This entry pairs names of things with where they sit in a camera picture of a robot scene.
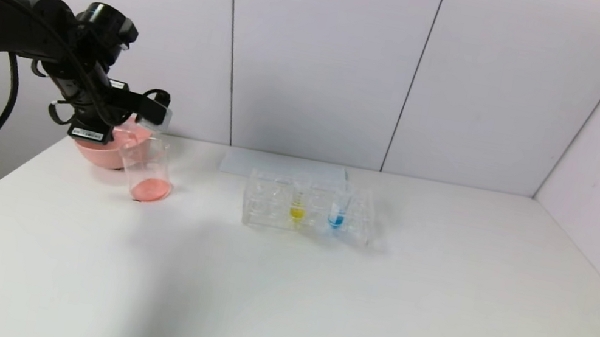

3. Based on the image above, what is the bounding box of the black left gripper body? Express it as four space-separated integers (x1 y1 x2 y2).
50 70 132 148

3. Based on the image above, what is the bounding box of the test tube with red pigment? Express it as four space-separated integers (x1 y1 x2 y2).
133 100 175 137

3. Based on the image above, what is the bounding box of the test tube with blue pigment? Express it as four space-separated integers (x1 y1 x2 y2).
326 179 353 232

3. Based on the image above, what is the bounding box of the clear glass beaker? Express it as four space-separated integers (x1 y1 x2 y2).
111 133 182 208

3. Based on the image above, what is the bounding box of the pink plastic bowl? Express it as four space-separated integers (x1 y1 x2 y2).
70 113 157 177

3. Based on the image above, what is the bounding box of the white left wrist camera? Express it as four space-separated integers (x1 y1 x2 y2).
65 120 114 146

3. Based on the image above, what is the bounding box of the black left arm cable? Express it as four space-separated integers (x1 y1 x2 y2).
0 0 139 239

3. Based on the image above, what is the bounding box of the clear acrylic test tube rack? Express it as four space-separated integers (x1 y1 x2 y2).
239 164 381 249

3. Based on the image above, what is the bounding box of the test tube with yellow pigment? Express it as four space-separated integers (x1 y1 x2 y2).
287 172 313 227

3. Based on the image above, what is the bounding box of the flat white slab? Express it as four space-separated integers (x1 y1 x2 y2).
220 147 350 195

